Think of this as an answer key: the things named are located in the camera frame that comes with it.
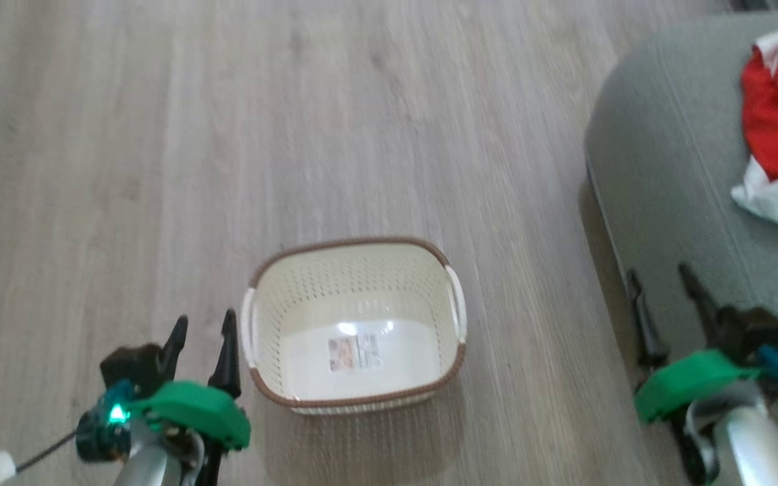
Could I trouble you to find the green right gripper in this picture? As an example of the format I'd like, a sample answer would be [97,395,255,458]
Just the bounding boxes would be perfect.
[625,263,762,486]

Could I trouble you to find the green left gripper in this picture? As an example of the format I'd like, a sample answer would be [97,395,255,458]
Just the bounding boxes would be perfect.
[126,308,252,486]

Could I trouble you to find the grey fabric sofa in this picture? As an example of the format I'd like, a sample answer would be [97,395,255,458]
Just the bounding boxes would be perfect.
[583,9,778,486]

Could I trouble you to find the cream laundry basket brown rim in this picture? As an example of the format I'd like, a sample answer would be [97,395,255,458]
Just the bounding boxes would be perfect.
[240,235,468,416]

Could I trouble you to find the blue left camera cable plug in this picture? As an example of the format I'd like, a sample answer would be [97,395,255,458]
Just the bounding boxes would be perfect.
[76,379,134,464]

